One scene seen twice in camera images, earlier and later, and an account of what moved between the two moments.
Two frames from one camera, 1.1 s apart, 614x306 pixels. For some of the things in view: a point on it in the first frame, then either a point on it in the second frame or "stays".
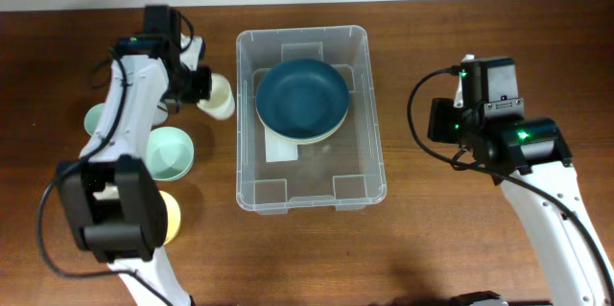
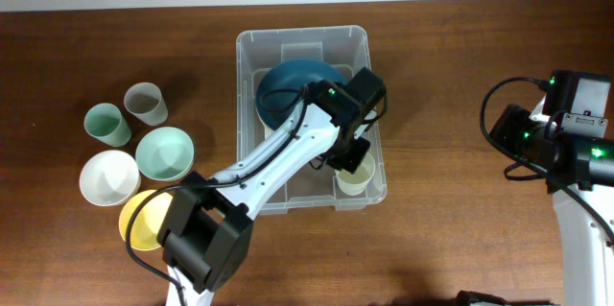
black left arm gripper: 202,92 -> 352,160
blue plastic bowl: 302,98 stays
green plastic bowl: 170,153 stays
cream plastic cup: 222,103 -> 355,184
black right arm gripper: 440,111 -> 507,123
